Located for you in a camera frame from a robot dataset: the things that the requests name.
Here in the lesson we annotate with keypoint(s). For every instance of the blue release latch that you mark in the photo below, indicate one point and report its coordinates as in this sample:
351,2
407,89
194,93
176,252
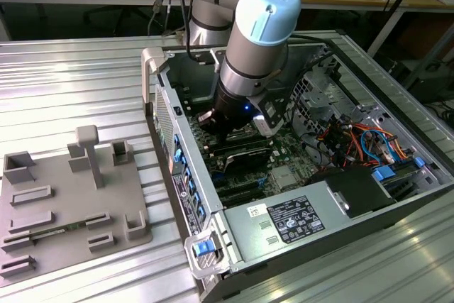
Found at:
203,248

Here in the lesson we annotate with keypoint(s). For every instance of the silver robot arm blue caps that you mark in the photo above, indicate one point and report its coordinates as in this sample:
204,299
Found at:
255,54

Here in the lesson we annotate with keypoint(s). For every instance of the black expansion slots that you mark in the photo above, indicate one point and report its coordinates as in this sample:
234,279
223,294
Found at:
241,193

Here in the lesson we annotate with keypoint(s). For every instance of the green RAM stick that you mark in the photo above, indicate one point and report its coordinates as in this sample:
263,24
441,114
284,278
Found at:
56,229

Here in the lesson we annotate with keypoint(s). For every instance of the grey power supply unit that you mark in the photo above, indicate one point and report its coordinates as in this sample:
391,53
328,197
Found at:
241,225

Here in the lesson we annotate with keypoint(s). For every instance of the black rating label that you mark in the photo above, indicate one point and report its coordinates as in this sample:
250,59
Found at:
296,219

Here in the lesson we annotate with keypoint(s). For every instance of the black plastic air duct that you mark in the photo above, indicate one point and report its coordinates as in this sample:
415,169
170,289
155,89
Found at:
358,189

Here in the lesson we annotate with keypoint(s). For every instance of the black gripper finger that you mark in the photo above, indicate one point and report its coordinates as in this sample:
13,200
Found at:
209,122
232,134

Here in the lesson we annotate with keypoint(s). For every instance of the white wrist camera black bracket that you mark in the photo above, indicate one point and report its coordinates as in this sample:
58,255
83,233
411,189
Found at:
262,125

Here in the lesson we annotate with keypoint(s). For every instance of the black RAM slot bank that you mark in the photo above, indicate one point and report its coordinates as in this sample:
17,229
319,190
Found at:
195,104
248,148

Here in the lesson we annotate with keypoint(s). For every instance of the black office chair base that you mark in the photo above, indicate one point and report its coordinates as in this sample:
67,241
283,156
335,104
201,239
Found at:
117,15

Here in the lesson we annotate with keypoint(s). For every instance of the grey parts rack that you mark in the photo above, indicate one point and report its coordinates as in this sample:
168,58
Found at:
71,196

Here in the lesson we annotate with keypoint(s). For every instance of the large blue carrier clip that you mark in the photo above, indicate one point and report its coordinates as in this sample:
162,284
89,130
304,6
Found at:
383,174

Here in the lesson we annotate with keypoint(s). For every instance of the green motherboard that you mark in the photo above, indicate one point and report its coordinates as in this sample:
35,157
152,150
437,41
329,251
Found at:
283,147

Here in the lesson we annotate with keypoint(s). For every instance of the white barcode sticker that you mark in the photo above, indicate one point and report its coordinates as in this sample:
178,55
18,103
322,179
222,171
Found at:
257,210

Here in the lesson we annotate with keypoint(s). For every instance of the small blue clip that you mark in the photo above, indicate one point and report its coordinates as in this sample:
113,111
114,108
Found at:
418,162

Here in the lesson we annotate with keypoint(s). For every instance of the open grey PC case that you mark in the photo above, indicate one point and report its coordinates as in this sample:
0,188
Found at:
198,147

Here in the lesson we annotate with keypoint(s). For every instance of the silver chipset heat sink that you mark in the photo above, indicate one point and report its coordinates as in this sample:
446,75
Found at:
283,177

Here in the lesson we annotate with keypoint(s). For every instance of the perforated metal drive cage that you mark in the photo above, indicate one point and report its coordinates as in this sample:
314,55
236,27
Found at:
326,104

